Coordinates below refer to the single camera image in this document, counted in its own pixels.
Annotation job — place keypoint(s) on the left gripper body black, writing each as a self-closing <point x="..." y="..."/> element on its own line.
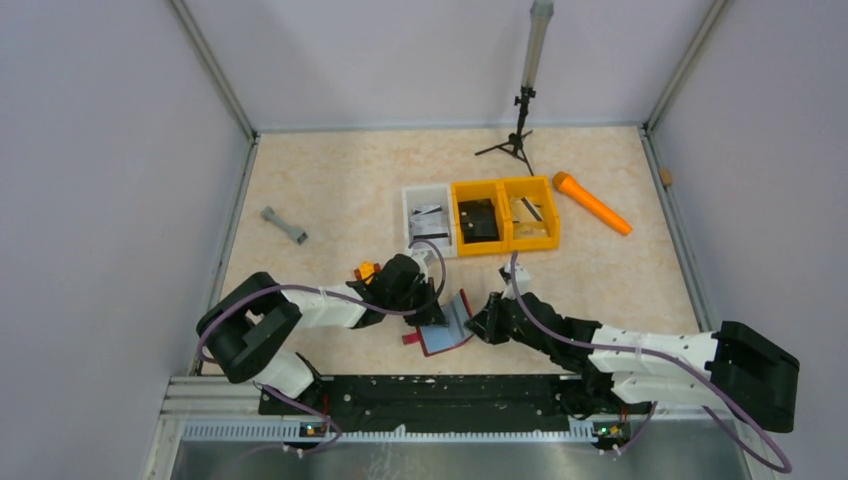
<point x="417" y="295"/>

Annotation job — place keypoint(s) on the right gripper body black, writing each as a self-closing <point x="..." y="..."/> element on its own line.
<point x="501" y="326"/>

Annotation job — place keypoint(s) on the red leather card holder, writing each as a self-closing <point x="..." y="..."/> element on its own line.
<point x="437" y="339"/>

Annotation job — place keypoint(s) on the credit card with black stripe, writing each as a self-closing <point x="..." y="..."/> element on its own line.
<point x="432" y="232"/>

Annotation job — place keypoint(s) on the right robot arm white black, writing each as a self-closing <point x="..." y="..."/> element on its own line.
<point x="734" y="365"/>

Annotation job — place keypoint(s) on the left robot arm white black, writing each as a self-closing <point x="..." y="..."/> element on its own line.
<point x="245" y="332"/>

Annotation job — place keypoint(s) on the yellow toy brick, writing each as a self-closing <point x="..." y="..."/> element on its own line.
<point x="367" y="271"/>

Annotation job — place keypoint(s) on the small packets in clear bin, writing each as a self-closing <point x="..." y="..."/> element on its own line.
<point x="428" y="214"/>

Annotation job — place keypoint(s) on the clear plastic bin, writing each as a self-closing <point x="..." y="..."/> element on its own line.
<point x="433" y="194"/>

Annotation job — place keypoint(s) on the yellow bin with clear bag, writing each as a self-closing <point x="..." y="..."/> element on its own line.
<point x="532" y="219"/>

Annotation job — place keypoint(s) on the black part in bin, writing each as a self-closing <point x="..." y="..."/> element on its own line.
<point x="478" y="222"/>

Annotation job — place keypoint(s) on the grey dumbbell shaped part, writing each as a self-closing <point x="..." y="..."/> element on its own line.
<point x="295" y="233"/>

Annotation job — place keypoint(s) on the yellow bin with black part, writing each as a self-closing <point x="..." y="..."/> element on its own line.
<point x="476" y="190"/>

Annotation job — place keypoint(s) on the orange toy microphone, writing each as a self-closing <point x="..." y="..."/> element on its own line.
<point x="567" y="185"/>

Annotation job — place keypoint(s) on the black tripod with grey pole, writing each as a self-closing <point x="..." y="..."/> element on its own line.
<point x="541" y="13"/>

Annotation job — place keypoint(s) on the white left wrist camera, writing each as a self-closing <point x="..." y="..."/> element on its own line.
<point x="424" y="254"/>

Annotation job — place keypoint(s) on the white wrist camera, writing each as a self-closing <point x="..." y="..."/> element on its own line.
<point x="516" y="280"/>
<point x="424" y="254"/>

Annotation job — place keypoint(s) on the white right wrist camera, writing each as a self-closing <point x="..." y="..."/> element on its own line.
<point x="516" y="280"/>

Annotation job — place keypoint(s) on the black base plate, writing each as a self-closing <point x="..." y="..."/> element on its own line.
<point x="460" y="403"/>

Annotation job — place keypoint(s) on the small tan wall knob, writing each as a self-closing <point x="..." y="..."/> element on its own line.
<point x="666" y="177"/>

